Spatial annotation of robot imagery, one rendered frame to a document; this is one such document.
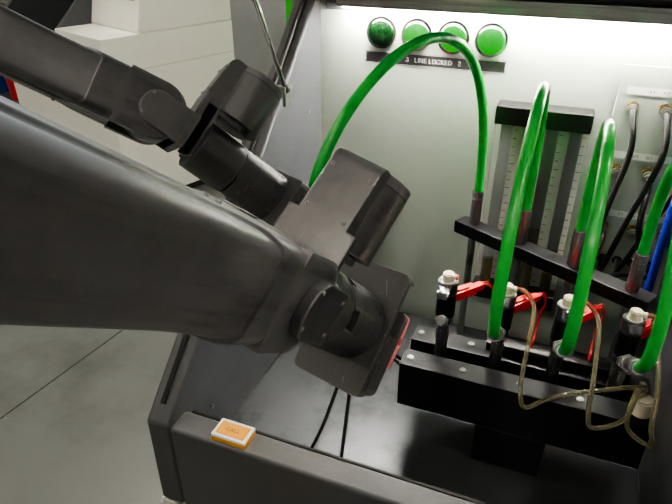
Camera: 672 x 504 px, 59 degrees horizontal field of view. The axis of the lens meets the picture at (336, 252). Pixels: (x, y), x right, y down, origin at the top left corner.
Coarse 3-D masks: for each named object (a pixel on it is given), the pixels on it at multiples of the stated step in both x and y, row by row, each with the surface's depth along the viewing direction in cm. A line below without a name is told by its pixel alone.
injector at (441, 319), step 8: (440, 280) 84; (456, 280) 84; (456, 288) 83; (448, 296) 83; (456, 296) 84; (440, 304) 84; (448, 304) 84; (440, 312) 85; (448, 312) 85; (440, 320) 83; (448, 320) 86; (440, 328) 87; (448, 328) 87; (440, 336) 87; (448, 336) 88; (440, 344) 88; (440, 352) 89
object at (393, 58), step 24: (408, 48) 71; (456, 48) 79; (384, 72) 69; (480, 72) 84; (360, 96) 68; (480, 96) 87; (336, 120) 67; (480, 120) 90; (480, 144) 92; (480, 168) 94; (480, 192) 96
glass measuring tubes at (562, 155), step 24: (504, 120) 94; (552, 120) 91; (576, 120) 90; (504, 144) 97; (552, 144) 94; (576, 144) 92; (504, 168) 99; (552, 168) 98; (576, 168) 96; (504, 192) 103; (552, 192) 100; (504, 216) 105; (552, 216) 101; (528, 240) 103; (552, 240) 101; (480, 264) 111; (528, 264) 105; (528, 288) 108; (552, 288) 108
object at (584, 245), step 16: (608, 128) 66; (608, 144) 64; (592, 160) 79; (608, 160) 63; (592, 176) 80; (608, 176) 62; (592, 192) 81; (592, 208) 61; (576, 224) 85; (592, 224) 61; (576, 240) 86; (592, 240) 60; (576, 256) 87; (592, 256) 60; (592, 272) 61; (576, 288) 61; (576, 304) 61; (576, 320) 62; (576, 336) 63; (560, 352) 67
